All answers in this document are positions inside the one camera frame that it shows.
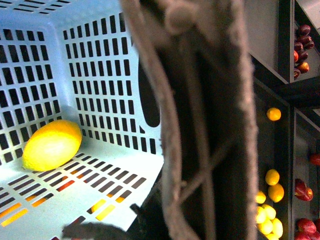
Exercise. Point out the yellow lemon far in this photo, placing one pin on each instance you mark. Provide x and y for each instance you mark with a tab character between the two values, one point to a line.
274	114

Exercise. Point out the light blue plastic basket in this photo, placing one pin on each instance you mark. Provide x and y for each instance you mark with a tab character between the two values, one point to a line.
73	60

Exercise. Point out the yellow lemon right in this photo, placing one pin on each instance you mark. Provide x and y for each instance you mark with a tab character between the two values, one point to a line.
276	192

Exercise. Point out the large yellow lemon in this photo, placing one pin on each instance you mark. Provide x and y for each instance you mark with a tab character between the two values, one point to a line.
52	146

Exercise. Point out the dark plum pile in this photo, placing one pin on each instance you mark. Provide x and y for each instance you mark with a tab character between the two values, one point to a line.
302	43

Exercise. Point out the brown basket handle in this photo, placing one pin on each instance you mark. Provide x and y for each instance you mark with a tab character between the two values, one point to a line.
195	55

